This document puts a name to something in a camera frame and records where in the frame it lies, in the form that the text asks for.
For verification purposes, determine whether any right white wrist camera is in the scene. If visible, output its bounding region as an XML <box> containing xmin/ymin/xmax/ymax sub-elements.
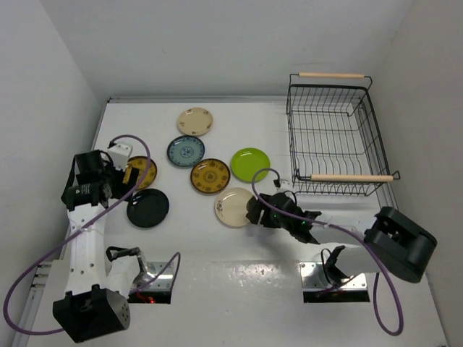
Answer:
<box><xmin>273</xmin><ymin>179</ymin><xmax>293</xmax><ymax>191</ymax></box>

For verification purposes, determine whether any yellow patterned plate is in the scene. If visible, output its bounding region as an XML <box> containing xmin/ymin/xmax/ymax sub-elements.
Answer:
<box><xmin>127</xmin><ymin>155</ymin><xmax>158</xmax><ymax>191</ymax></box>
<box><xmin>190</xmin><ymin>158</ymin><xmax>231</xmax><ymax>194</ymax></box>

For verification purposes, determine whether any black plate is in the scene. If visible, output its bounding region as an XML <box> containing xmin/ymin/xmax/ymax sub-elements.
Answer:
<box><xmin>127</xmin><ymin>189</ymin><xmax>169</xmax><ymax>228</ymax></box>

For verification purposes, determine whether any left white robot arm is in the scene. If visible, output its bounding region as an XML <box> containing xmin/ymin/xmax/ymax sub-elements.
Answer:
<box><xmin>53</xmin><ymin>144</ymin><xmax>145</xmax><ymax>343</ymax></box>

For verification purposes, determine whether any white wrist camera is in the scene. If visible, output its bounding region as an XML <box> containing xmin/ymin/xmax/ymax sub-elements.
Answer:
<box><xmin>107</xmin><ymin>142</ymin><xmax>133</xmax><ymax>171</ymax></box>
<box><xmin>273</xmin><ymin>179</ymin><xmax>293</xmax><ymax>191</ymax></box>

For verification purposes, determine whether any beige floral plate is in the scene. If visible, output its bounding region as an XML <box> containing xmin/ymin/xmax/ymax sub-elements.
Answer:
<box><xmin>177</xmin><ymin>107</ymin><xmax>213</xmax><ymax>137</ymax></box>

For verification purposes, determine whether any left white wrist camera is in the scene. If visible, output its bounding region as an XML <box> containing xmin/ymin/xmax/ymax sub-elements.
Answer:
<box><xmin>107</xmin><ymin>142</ymin><xmax>133</xmax><ymax>171</ymax></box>

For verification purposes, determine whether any left yellow patterned plate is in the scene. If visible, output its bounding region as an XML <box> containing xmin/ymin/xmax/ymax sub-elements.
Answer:
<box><xmin>127</xmin><ymin>155</ymin><xmax>158</xmax><ymax>191</ymax></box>

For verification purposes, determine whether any lime green plate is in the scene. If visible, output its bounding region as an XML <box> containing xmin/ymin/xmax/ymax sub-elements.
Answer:
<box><xmin>230</xmin><ymin>147</ymin><xmax>271</xmax><ymax>183</ymax></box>

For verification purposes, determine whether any cream plate with flowers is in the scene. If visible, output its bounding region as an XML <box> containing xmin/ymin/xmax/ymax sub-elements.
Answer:
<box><xmin>214</xmin><ymin>187</ymin><xmax>254</xmax><ymax>228</ymax></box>

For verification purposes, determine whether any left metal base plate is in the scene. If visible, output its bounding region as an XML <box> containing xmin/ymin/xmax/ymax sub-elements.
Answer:
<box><xmin>129</xmin><ymin>262</ymin><xmax>175</xmax><ymax>294</ymax></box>

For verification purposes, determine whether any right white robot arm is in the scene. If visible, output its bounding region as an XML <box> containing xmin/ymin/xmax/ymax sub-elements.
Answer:
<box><xmin>246</xmin><ymin>192</ymin><xmax>438</xmax><ymax>285</ymax></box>

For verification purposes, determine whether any metal base plate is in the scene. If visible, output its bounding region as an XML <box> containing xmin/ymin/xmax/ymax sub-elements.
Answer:
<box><xmin>299</xmin><ymin>262</ymin><xmax>368</xmax><ymax>294</ymax></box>
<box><xmin>129</xmin><ymin>262</ymin><xmax>175</xmax><ymax>294</ymax></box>

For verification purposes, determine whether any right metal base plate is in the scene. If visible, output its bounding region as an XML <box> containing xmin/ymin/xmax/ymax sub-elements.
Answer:
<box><xmin>299</xmin><ymin>262</ymin><xmax>368</xmax><ymax>294</ymax></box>

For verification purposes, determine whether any black wire dish rack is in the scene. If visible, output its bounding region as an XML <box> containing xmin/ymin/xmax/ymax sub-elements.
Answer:
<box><xmin>286</xmin><ymin>72</ymin><xmax>401</xmax><ymax>197</ymax></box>

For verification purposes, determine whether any middle yellow patterned plate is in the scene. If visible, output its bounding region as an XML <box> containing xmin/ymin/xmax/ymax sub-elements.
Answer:
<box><xmin>190</xmin><ymin>158</ymin><xmax>231</xmax><ymax>194</ymax></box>

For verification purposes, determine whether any blue patterned plate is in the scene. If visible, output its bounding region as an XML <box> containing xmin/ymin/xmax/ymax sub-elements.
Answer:
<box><xmin>166</xmin><ymin>135</ymin><xmax>205</xmax><ymax>168</ymax></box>

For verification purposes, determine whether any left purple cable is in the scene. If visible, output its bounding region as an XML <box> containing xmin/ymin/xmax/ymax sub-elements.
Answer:
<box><xmin>2</xmin><ymin>134</ymin><xmax>181</xmax><ymax>335</ymax></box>

